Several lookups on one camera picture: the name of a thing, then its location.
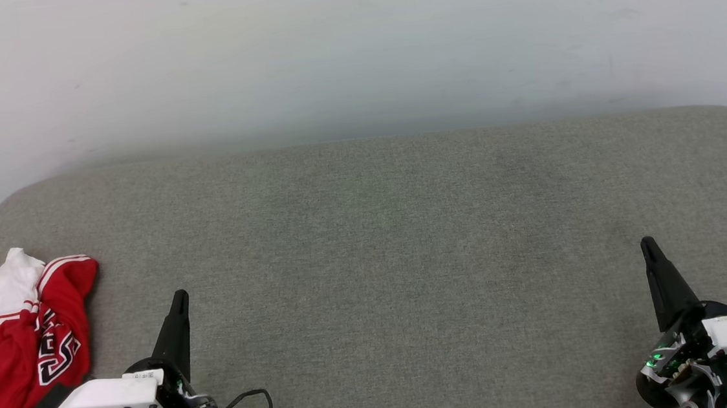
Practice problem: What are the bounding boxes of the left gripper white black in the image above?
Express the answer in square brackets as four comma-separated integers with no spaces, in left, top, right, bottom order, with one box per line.
[38,288,218,408]

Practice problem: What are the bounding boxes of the red and white sports garment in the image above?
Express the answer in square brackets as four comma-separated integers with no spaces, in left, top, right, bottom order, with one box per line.
[0,241,110,408]

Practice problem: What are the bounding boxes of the grey fabric sofa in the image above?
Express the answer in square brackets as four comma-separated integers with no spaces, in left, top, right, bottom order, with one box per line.
[0,103,727,408]

